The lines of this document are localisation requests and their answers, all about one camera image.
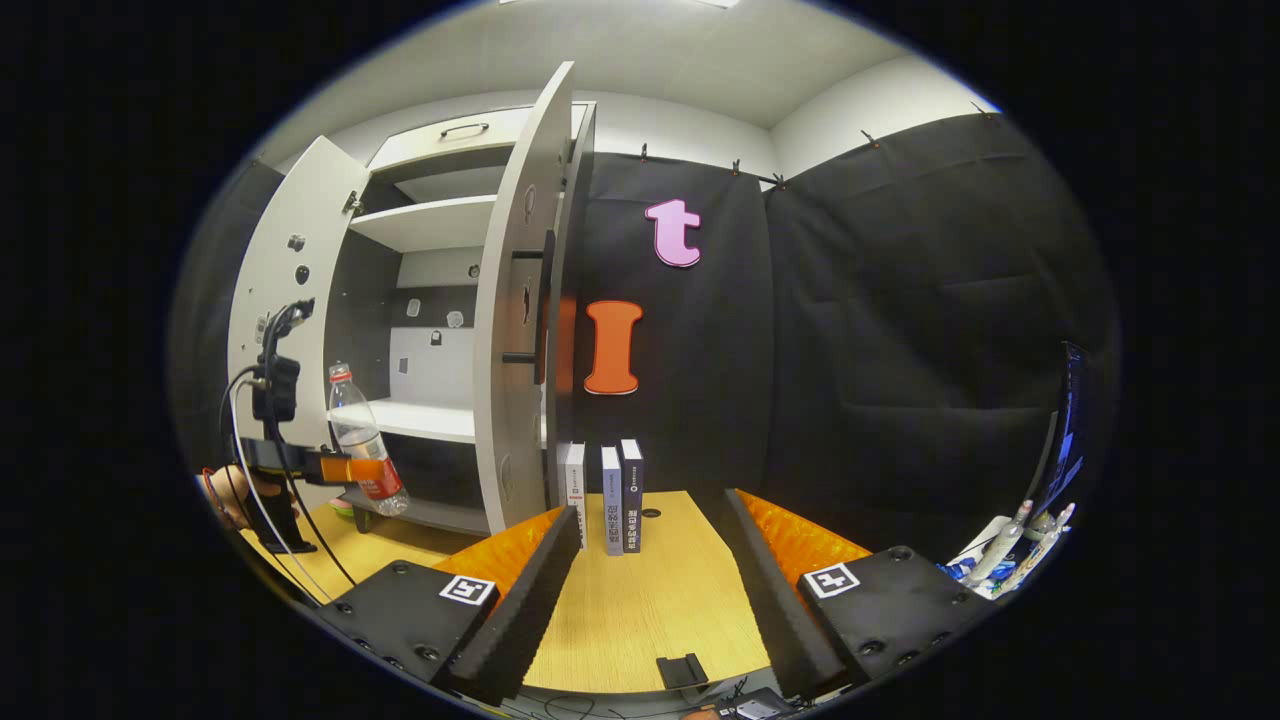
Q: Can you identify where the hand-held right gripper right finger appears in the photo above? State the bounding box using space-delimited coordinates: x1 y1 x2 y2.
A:
720 487 998 703

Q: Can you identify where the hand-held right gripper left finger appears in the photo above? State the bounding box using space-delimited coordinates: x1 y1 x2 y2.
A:
316 504 586 708

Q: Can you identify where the clear plastic water bottle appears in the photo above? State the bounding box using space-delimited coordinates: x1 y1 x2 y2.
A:
328 362 411 517

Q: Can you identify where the white cabinet door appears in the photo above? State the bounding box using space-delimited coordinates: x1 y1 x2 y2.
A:
472 62 598 536
228 135 373 471

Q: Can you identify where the white cabinet shelf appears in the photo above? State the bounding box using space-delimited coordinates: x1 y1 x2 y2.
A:
328 400 479 446
348 195 498 253

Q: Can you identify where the small black holder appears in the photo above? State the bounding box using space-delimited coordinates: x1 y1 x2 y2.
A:
655 654 710 691

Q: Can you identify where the white cabinet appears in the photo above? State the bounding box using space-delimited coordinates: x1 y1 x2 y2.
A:
328 100 601 536

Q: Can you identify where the white book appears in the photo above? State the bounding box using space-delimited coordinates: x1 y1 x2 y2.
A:
565 442 588 549

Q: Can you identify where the grey book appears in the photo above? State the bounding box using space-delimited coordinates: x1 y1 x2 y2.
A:
601 446 624 557

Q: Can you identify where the dark blue book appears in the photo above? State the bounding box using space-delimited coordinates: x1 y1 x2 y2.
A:
620 438 645 554

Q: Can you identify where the blue white packet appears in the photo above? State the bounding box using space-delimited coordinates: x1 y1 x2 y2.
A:
938 558 991 593

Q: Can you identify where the white slim bottle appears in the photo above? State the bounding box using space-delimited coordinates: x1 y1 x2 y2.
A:
965 500 1034 589
1000 503 1078 593

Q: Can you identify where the white cabinet drawer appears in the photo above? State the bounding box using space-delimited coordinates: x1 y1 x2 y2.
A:
368 103 598 183

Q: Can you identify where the dark computer monitor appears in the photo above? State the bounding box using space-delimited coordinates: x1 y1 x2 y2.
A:
1030 340 1093 521

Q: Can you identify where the black cable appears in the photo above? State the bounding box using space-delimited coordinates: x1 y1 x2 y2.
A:
262 415 359 589

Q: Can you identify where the black door handle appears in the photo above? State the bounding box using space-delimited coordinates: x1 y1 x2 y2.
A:
503 230 557 386

